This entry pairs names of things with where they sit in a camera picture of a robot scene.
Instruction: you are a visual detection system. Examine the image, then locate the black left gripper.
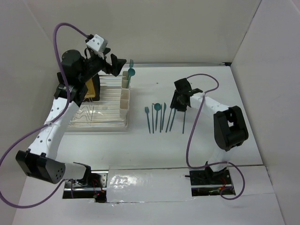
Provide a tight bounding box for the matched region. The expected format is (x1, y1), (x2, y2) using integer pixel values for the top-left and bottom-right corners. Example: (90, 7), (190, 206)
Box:
(78, 47), (126, 83)

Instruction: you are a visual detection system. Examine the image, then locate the teal chopstick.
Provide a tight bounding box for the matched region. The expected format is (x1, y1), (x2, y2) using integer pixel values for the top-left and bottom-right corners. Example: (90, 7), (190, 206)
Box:
(165, 108), (173, 133)
(159, 104), (163, 133)
(151, 103), (155, 134)
(182, 111), (186, 134)

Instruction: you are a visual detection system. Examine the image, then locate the teal spoon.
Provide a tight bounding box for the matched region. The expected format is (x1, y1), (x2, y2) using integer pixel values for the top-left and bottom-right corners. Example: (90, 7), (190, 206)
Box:
(127, 68), (135, 88)
(154, 103), (161, 130)

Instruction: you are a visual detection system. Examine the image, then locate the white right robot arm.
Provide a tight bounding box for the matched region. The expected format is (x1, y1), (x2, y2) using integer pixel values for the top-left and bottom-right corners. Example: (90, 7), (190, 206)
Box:
(170, 78), (249, 184)

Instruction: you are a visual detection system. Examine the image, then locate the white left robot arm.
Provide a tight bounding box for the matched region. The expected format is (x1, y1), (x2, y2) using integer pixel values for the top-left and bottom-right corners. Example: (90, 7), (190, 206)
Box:
(15, 47), (127, 184)

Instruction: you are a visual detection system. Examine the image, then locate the black framed yellow plate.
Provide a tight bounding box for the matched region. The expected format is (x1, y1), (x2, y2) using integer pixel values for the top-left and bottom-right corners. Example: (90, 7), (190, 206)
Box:
(84, 74), (101, 102)

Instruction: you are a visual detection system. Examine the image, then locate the small teal fork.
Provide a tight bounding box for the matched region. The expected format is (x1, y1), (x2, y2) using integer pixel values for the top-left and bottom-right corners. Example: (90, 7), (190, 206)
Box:
(144, 106), (151, 133)

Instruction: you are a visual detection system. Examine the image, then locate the cream utensil holder near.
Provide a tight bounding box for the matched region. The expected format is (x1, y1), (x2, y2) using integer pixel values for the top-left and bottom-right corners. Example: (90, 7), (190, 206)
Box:
(120, 89), (130, 118)

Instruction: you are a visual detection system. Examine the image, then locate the clear dish rack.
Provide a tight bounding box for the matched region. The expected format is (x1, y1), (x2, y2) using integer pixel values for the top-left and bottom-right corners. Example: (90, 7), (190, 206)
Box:
(67, 75), (129, 133)

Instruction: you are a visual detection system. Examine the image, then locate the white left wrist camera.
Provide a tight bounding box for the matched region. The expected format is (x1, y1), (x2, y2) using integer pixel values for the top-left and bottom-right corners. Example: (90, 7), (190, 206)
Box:
(86, 34), (108, 53)

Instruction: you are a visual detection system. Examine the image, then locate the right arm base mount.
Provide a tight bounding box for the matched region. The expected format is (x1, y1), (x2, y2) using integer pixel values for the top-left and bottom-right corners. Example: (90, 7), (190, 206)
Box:
(184, 167), (236, 196)

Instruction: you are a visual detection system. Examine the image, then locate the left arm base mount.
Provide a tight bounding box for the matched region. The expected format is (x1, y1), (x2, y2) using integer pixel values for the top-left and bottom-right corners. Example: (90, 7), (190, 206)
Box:
(62, 170), (108, 203)

